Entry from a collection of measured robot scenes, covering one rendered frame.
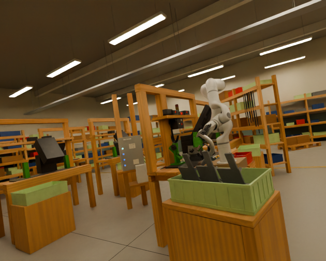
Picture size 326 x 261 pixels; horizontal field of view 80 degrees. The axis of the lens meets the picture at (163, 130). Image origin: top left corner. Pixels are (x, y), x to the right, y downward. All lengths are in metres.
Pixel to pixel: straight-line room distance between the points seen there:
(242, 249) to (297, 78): 10.67
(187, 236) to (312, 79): 10.69
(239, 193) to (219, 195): 0.13
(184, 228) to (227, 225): 0.34
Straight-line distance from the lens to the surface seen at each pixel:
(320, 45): 11.94
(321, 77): 11.65
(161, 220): 2.51
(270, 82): 5.41
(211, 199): 1.34
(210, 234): 1.38
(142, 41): 7.21
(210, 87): 1.70
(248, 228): 1.23
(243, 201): 1.24
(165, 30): 6.78
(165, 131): 2.60
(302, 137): 9.57
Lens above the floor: 1.30
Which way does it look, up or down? 1 degrees up
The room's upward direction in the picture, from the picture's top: 8 degrees counter-clockwise
